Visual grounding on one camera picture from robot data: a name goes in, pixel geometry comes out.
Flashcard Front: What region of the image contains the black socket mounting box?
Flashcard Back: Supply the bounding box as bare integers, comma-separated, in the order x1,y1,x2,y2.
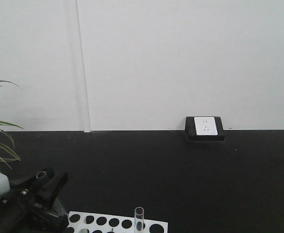
184,116,225,142

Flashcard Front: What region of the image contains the white wall socket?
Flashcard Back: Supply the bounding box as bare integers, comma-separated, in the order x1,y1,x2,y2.
194,116,218,136

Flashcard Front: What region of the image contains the white test tube rack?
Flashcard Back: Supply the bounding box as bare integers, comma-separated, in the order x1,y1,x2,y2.
59,211,168,233

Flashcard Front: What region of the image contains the white wall cable duct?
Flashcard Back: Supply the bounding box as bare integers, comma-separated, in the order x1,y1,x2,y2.
74,0,91,133

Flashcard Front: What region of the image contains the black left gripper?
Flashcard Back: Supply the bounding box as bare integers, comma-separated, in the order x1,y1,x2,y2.
0,167,68,233

